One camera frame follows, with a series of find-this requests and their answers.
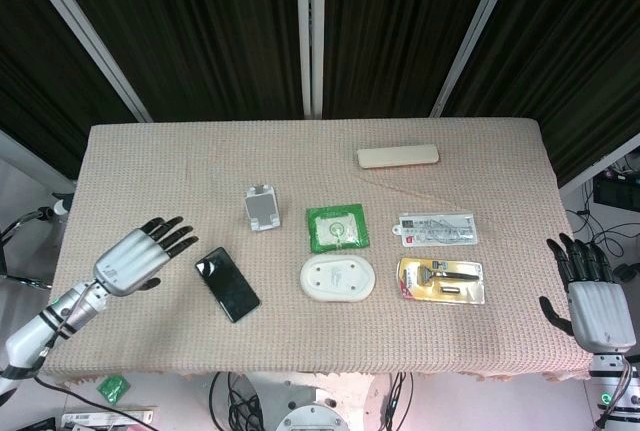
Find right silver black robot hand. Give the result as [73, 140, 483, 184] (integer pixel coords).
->
[538, 233, 638, 354]

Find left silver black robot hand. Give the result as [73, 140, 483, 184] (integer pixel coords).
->
[92, 215, 200, 298]

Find black smartphone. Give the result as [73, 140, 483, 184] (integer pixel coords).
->
[194, 246, 261, 324]

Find round white robot base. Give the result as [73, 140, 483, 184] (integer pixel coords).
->
[275, 384, 348, 431]

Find white phone stand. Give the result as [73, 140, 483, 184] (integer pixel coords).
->
[243, 183, 282, 233]

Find black electronic device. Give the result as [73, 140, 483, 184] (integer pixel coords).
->
[593, 170, 640, 212]

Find small green packet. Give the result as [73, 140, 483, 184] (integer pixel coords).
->
[97, 376, 132, 405]

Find yellow razor blister pack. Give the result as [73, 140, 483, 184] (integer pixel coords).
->
[396, 257, 487, 306]

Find clear silver zip pouch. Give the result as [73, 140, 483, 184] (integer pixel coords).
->
[390, 212, 479, 247]

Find beige waffle tablecloth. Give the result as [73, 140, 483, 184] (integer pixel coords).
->
[36, 117, 596, 383]

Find white oval soap dish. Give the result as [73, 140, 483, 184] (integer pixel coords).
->
[299, 254, 377, 304]

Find green wet wipes packet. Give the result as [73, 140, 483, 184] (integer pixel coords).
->
[305, 203, 373, 254]

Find beige pink long case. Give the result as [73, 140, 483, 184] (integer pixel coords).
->
[356, 145, 441, 171]

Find black cable bundle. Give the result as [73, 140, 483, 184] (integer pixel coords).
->
[208, 372, 274, 431]

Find black floor cable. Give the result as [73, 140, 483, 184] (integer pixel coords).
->
[381, 373, 416, 431]

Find white partition frame post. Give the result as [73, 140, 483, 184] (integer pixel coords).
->
[294, 0, 327, 120]
[429, 0, 524, 119]
[10, 0, 153, 124]

